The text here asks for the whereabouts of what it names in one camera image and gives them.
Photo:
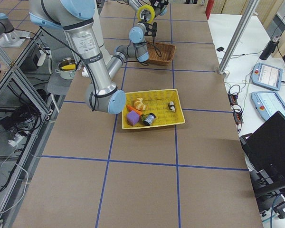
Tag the aluminium frame post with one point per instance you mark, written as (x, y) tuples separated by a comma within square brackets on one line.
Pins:
[(249, 11)]

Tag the aluminium frame rack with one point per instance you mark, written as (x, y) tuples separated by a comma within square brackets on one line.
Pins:
[(26, 118)]

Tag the brown wicker basket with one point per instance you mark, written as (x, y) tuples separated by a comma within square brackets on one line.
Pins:
[(160, 53)]

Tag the lower teach pendant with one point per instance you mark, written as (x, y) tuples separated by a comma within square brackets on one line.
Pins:
[(268, 103)]

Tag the toy carrot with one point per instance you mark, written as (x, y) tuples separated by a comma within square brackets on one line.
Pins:
[(130, 108)]

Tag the teach pendant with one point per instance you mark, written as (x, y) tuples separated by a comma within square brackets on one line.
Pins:
[(267, 76), (268, 103)]

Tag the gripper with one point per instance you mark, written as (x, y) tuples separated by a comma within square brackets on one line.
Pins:
[(159, 4)]

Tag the yellow tape roll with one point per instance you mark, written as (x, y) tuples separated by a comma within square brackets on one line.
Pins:
[(146, 13)]

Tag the toy panda figure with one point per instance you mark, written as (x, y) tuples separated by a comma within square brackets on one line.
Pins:
[(171, 106)]

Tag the black water bottle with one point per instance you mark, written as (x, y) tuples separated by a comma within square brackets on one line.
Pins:
[(270, 47)]

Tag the purple foam block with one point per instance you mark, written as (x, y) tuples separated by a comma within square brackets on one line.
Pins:
[(132, 118)]

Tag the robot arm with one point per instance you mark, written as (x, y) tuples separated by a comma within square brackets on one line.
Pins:
[(75, 17), (146, 27)]

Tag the white pot with banana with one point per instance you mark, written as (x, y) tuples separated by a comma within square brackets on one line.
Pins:
[(67, 67)]

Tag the yellow plastic basket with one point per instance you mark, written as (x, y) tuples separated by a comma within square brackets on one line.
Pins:
[(156, 102)]

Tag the black power strip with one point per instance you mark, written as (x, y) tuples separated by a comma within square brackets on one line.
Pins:
[(236, 108)]

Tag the toy croissant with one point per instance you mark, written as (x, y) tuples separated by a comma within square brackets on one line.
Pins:
[(138, 104)]

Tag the black laptop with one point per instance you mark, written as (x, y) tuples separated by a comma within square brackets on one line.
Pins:
[(265, 148)]

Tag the upper teach pendant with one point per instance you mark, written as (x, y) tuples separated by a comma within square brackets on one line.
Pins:
[(267, 76)]

